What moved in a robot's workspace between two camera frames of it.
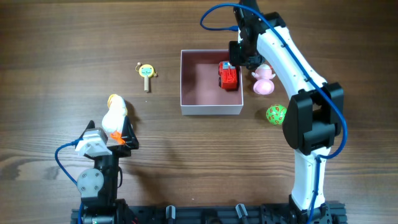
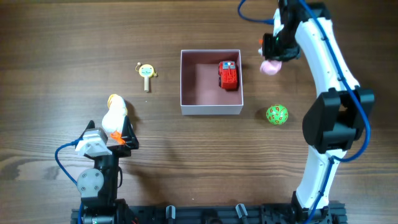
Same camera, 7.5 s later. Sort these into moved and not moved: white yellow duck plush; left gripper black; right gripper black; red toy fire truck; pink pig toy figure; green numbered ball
Moved: pink pig toy figure; right gripper black
Not moved: green numbered ball; red toy fire truck; white yellow duck plush; left gripper black
